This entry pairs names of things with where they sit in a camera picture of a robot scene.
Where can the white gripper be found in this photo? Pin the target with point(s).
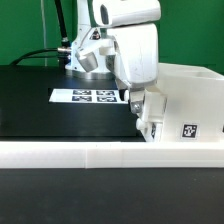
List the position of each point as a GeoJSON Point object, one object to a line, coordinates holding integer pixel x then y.
{"type": "Point", "coordinates": [134, 59]}

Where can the white drawer cabinet box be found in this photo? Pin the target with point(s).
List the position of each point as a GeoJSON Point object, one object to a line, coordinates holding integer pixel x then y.
{"type": "Point", "coordinates": [194, 105]}

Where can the white drawer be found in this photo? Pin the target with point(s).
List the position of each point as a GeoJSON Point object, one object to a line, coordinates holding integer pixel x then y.
{"type": "Point", "coordinates": [148, 128]}
{"type": "Point", "coordinates": [153, 104]}

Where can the white front drawer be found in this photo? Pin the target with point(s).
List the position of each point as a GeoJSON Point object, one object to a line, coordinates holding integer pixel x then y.
{"type": "Point", "coordinates": [148, 128]}

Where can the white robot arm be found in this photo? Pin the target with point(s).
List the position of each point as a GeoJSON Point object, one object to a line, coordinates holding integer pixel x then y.
{"type": "Point", "coordinates": [92, 45]}

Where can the white marker sheet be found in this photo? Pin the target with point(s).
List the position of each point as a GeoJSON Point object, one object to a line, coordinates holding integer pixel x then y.
{"type": "Point", "coordinates": [90, 96]}

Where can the white L-shaped fence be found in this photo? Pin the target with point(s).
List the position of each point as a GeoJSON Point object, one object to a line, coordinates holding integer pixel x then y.
{"type": "Point", "coordinates": [89, 155]}

